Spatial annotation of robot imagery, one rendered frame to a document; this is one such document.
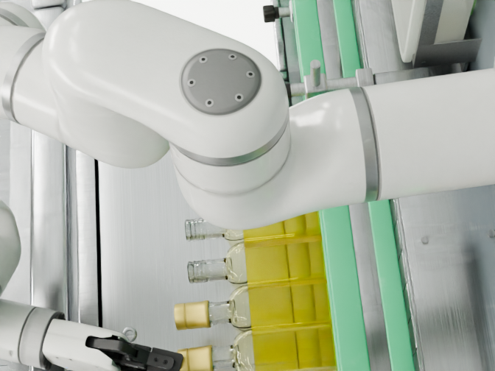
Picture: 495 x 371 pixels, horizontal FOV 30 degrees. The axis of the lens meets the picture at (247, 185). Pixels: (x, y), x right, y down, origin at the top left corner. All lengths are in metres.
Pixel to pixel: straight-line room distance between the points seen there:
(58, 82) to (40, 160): 0.76
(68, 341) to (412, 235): 0.44
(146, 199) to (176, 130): 0.74
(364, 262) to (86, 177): 0.52
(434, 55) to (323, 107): 0.45
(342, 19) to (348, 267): 0.40
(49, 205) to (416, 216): 0.60
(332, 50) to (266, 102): 0.64
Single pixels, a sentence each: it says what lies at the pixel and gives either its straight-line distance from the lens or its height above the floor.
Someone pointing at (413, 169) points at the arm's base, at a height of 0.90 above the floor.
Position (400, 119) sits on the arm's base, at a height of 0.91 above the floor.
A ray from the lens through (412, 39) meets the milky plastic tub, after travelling 1.13.
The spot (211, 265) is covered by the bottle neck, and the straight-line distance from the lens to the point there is 1.20.
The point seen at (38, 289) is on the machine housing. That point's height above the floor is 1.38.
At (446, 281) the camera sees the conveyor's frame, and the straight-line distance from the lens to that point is 1.05.
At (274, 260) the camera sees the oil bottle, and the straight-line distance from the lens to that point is 1.18.
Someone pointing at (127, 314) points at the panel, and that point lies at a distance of 1.35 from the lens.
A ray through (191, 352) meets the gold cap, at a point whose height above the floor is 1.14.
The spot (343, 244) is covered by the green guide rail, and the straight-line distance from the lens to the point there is 1.07.
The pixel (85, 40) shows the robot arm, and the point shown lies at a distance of 0.70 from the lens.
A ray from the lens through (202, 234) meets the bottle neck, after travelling 1.22.
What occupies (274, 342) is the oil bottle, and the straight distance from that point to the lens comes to 1.16.
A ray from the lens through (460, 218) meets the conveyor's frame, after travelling 1.08.
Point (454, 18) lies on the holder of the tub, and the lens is 1.11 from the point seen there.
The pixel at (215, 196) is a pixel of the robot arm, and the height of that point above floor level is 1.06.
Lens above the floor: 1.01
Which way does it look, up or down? 2 degrees up
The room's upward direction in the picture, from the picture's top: 96 degrees counter-clockwise
